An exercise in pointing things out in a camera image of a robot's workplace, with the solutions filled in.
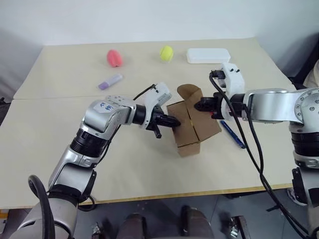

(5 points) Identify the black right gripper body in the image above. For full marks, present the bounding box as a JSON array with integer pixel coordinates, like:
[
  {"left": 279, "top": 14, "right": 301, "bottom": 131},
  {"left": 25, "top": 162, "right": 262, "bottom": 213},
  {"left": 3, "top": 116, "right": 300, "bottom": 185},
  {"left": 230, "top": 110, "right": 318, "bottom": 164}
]
[{"left": 205, "top": 92, "right": 226, "bottom": 120}]

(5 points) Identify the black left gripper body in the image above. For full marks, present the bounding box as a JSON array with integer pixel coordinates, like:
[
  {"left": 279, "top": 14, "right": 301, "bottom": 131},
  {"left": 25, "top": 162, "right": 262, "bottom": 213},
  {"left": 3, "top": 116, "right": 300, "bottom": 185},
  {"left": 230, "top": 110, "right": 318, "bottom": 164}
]
[{"left": 145, "top": 104, "right": 165, "bottom": 139}]

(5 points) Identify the brown cardboard box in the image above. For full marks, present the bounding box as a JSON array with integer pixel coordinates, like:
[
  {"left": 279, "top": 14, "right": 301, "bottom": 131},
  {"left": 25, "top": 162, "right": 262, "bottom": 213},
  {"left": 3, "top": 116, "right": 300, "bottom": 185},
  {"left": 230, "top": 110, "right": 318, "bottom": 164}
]
[{"left": 166, "top": 84, "right": 222, "bottom": 158}]

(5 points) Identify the blue pen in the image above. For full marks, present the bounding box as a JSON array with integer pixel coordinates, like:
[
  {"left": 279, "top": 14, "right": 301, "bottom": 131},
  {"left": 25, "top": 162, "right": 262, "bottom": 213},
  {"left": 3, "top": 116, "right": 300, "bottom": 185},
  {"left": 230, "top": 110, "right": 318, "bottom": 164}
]
[{"left": 220, "top": 120, "right": 246, "bottom": 150}]

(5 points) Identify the white rectangular plastic case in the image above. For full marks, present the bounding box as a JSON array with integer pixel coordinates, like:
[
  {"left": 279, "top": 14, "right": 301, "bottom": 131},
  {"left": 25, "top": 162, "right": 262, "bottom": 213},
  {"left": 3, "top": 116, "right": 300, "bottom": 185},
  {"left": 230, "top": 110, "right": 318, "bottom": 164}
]
[{"left": 186, "top": 47, "right": 231, "bottom": 64}]

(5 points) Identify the purple highlighter marker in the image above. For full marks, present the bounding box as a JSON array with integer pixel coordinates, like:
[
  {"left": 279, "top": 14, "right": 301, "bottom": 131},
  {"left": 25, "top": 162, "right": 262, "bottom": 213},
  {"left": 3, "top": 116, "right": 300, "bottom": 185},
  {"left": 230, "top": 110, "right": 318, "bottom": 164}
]
[{"left": 97, "top": 73, "right": 124, "bottom": 91}]

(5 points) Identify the yellow tennis ball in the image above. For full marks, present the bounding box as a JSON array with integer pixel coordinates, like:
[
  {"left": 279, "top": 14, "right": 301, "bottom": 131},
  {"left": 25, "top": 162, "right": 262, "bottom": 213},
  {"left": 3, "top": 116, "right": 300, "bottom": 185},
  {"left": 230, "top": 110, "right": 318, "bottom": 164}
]
[{"left": 159, "top": 45, "right": 174, "bottom": 62}]

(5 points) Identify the pink peach toy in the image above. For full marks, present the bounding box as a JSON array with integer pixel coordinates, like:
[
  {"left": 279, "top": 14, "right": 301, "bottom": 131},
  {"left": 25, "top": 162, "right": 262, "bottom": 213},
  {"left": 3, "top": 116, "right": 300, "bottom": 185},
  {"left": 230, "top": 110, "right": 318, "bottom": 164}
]
[{"left": 106, "top": 49, "right": 125, "bottom": 68}]

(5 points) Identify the beige cloth bundle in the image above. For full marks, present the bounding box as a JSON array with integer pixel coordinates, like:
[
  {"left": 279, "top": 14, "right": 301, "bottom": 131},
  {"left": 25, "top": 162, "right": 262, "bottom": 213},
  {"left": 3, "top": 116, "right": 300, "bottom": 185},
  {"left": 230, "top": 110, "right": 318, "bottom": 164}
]
[{"left": 303, "top": 66, "right": 319, "bottom": 88}]

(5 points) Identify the dark rounded shape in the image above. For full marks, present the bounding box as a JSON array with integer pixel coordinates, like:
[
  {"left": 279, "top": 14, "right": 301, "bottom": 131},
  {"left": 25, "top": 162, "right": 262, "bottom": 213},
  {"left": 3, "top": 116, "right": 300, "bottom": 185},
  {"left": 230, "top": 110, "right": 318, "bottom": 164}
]
[{"left": 179, "top": 205, "right": 215, "bottom": 239}]

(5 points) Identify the metal caster wheel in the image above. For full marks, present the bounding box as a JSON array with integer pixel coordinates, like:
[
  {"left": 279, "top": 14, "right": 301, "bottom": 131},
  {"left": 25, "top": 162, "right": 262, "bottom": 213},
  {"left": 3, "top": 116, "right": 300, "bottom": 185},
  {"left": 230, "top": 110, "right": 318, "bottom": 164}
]
[
  {"left": 229, "top": 215, "right": 253, "bottom": 237},
  {"left": 91, "top": 220, "right": 106, "bottom": 239}
]

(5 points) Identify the black object beside table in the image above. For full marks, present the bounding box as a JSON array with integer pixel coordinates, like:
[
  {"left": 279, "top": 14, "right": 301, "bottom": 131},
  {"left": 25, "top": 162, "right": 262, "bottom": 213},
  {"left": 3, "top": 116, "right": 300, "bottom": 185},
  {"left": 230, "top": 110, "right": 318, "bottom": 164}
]
[{"left": 0, "top": 97, "right": 13, "bottom": 126}]

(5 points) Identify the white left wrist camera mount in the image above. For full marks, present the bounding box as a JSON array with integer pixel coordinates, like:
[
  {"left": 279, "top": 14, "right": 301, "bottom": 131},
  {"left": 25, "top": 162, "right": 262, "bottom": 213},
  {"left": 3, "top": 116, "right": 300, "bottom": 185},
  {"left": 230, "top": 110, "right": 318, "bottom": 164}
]
[{"left": 139, "top": 82, "right": 173, "bottom": 129}]

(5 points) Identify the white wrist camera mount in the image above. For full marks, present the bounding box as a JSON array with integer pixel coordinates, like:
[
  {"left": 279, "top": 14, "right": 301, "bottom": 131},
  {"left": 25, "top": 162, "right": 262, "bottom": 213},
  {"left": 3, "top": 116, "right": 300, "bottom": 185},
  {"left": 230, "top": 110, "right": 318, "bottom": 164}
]
[
  {"left": 216, "top": 62, "right": 246, "bottom": 123},
  {"left": 139, "top": 82, "right": 173, "bottom": 129}
]

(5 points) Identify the thin black left wrist cable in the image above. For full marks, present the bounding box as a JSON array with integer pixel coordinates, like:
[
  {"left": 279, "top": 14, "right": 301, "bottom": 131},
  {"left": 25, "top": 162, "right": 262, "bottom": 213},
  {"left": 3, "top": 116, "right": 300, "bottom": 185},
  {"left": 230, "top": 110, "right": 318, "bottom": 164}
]
[{"left": 132, "top": 84, "right": 157, "bottom": 102}]

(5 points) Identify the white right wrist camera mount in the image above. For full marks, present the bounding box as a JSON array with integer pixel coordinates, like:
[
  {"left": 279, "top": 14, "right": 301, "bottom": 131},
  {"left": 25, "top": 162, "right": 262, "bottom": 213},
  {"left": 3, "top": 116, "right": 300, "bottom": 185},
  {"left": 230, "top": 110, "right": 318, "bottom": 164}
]
[{"left": 216, "top": 62, "right": 246, "bottom": 123}]

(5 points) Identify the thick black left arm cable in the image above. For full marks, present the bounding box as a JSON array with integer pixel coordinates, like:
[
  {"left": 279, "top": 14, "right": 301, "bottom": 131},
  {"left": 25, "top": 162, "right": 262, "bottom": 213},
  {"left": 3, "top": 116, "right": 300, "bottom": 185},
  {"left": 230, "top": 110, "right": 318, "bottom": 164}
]
[{"left": 27, "top": 174, "right": 56, "bottom": 239}]

